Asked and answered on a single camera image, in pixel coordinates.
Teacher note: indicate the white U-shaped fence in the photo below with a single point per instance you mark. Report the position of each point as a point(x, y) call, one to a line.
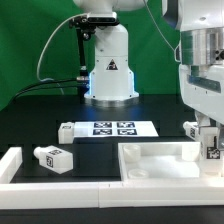
point(131, 193)

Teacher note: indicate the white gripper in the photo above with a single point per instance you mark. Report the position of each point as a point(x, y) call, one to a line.
point(207, 103)

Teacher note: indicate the white square tabletop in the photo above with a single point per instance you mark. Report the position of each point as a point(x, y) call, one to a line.
point(166, 160)

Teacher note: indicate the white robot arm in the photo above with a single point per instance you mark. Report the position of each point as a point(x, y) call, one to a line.
point(128, 59)

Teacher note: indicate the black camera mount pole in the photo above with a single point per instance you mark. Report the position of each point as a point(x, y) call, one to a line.
point(82, 50)

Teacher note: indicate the paper sheet with tags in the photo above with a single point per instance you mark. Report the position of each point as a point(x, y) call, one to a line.
point(115, 129)

